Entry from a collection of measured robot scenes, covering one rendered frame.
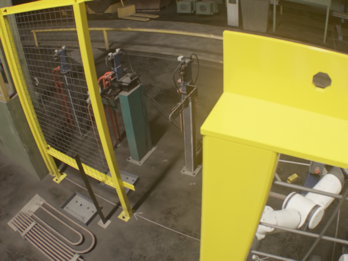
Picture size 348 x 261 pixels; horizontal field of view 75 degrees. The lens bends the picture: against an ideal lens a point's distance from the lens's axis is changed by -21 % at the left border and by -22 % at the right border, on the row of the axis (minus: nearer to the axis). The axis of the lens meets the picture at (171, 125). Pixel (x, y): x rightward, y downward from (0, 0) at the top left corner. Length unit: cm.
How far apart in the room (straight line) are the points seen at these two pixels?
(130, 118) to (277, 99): 245
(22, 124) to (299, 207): 248
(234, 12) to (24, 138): 594
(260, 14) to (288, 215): 639
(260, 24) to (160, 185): 524
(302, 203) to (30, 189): 275
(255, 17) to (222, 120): 684
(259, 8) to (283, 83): 674
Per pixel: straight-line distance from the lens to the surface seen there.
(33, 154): 296
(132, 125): 266
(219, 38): 471
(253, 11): 696
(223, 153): 17
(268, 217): 65
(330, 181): 97
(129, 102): 253
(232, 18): 735
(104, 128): 182
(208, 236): 25
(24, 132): 281
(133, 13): 915
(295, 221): 81
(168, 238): 232
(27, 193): 310
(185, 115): 237
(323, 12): 799
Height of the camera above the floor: 199
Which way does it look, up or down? 36 degrees down
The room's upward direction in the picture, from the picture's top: 5 degrees counter-clockwise
